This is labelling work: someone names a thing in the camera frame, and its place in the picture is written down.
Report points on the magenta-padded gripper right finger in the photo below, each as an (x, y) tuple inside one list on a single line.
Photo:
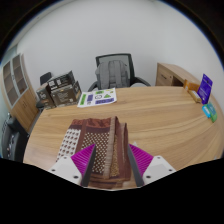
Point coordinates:
[(145, 161)]

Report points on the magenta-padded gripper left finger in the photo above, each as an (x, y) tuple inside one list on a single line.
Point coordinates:
[(81, 161)]

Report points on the brown patterned towel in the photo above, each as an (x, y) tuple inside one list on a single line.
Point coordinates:
[(103, 136)]

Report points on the white printed sheet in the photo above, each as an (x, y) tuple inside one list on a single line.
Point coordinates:
[(98, 97)]

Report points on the black leather armchair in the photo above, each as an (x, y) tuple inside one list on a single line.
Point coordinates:
[(13, 140)]

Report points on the large dark cardboard box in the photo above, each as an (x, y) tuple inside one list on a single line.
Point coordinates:
[(65, 90)]

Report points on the small brown cardboard box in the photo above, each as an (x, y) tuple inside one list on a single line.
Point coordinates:
[(44, 96)]

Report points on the wooden glass-door cabinet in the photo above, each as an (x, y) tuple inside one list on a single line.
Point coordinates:
[(23, 106)]

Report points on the green box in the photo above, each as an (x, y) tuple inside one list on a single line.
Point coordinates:
[(213, 113)]

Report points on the orange box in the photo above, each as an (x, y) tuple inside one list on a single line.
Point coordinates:
[(192, 91)]

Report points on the wooden side desk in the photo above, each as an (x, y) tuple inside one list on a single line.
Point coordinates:
[(170, 75)]

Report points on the black visitor chair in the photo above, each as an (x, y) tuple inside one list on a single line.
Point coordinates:
[(46, 78)]

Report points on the black mesh office chair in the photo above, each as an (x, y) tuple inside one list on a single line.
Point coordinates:
[(111, 73)]

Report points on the purple standing card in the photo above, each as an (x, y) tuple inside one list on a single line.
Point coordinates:
[(204, 88)]

